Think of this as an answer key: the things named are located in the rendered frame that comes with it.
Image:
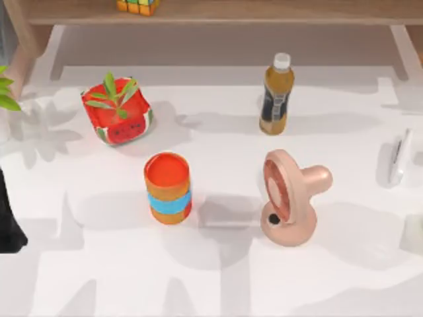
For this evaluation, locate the orange and blue can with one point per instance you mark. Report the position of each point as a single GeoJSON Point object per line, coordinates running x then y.
{"type": "Point", "coordinates": [168, 191]}

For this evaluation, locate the pink desk fan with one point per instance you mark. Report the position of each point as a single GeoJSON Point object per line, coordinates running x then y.
{"type": "Point", "coordinates": [287, 201]}

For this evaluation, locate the amber tea bottle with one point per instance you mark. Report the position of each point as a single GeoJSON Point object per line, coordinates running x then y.
{"type": "Point", "coordinates": [276, 99]}

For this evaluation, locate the watermelon plant pot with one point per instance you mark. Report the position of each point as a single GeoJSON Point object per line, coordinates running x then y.
{"type": "Point", "coordinates": [117, 112]}

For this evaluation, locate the wooden open shelf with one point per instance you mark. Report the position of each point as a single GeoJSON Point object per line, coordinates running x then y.
{"type": "Point", "coordinates": [211, 13]}

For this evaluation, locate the multicoloured puzzle cube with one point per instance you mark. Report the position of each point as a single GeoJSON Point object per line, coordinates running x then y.
{"type": "Point", "coordinates": [138, 5]}

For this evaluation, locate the green leafy plant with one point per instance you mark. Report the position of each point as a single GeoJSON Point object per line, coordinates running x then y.
{"type": "Point", "coordinates": [7, 94]}

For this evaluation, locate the pale green cup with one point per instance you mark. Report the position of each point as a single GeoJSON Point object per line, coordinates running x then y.
{"type": "Point", "coordinates": [414, 232]}

